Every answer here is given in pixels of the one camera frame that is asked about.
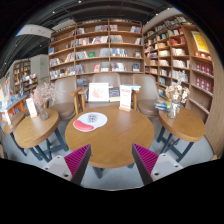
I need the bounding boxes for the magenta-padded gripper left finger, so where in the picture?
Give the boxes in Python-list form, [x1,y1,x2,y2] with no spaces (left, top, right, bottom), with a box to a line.
[41,143,92,186]

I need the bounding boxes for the stack of colourful books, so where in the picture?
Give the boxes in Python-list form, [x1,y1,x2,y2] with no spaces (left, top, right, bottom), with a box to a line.
[153,99,171,112]

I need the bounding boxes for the distant wooden bookshelf unit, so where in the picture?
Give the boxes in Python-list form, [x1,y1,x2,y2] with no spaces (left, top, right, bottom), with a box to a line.
[12,59,39,98]

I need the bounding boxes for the dark book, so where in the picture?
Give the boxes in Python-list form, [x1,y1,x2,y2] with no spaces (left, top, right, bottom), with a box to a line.
[108,86,121,103]

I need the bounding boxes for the glass vase dried flowers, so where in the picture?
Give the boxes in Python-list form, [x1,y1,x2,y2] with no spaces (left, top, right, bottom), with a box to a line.
[29,82,57,121]
[164,70,191,120]

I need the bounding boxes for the curved wooden bookshelf unit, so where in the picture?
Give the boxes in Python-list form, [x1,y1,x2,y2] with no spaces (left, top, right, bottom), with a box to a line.
[143,14,224,134]

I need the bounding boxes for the transparent computer mouse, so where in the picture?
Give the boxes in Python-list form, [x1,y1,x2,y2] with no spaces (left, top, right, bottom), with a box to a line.
[87,113,99,124]

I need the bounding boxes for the book display table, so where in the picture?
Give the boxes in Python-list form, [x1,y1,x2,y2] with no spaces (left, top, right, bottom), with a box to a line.
[0,77,28,136]

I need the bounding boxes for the white sign wooden base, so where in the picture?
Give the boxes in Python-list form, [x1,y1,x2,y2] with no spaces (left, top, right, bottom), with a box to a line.
[118,84,133,113]

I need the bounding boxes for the white framed picture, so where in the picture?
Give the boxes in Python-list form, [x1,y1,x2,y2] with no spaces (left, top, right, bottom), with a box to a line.
[87,82,110,103]

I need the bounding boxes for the beige armchair wooden arms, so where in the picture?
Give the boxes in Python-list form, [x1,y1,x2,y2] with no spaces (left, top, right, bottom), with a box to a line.
[132,73,163,118]
[49,76,83,120]
[77,72,139,111]

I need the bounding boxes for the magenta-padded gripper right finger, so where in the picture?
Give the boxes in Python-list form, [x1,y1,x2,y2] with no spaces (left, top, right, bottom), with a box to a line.
[131,143,184,186]

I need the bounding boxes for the small white table sign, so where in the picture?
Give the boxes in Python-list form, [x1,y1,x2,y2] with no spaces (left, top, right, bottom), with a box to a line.
[25,97,38,119]

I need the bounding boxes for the round wooden side table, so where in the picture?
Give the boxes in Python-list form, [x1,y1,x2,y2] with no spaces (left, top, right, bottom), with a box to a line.
[14,108,69,163]
[156,106,206,163]

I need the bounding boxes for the white mouse pad red rest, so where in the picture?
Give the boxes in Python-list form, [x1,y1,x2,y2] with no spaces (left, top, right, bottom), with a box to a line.
[72,111,109,133]

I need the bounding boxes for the stack of pale blue books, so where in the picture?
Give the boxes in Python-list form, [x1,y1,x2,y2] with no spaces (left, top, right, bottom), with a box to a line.
[123,83,142,92]

